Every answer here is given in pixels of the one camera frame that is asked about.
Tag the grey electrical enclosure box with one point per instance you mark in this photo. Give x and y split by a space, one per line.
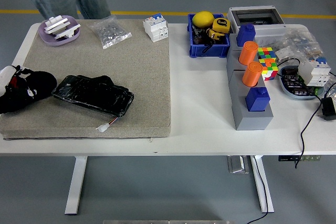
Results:
270 31

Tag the white table leg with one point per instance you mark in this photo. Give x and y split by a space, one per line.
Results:
262 190
76 184

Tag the blue-grey tray with black parts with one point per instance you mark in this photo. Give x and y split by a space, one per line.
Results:
292 87

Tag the clear bag of screws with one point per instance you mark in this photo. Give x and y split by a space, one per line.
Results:
110 32

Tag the grey block holder base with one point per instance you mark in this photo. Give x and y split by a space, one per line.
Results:
252 120

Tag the dark metal tool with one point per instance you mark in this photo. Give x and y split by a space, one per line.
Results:
199 39

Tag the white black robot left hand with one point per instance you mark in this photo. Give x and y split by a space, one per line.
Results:
6 75

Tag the white circuit breaker blue switch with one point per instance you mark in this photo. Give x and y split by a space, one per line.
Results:
315 73
156 28

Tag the yellow black tape measure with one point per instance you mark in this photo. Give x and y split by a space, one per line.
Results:
216 35

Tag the grey-brown mat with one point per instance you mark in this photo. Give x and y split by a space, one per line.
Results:
118 66

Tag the orange cylinder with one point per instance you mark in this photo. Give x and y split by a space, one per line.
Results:
248 53
252 74

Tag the white switch part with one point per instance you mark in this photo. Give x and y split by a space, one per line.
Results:
68 31
55 23

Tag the black rag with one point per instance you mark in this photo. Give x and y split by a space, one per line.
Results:
39 85

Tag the clear bags of parts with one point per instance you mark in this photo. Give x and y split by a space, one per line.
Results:
302 41

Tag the blue square block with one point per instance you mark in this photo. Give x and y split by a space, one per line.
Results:
257 100
246 35

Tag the black power adapter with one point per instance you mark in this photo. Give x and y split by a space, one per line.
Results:
328 108

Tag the blue plastic bin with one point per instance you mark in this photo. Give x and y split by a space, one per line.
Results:
207 51

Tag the purple tray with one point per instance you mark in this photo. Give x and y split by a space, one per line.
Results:
50 41

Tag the black table control panel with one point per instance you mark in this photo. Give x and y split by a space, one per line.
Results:
288 158

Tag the yellow lemon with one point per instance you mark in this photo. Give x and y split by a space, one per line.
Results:
202 19

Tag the colourful puzzle cube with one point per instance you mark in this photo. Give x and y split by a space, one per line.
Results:
267 53
270 70

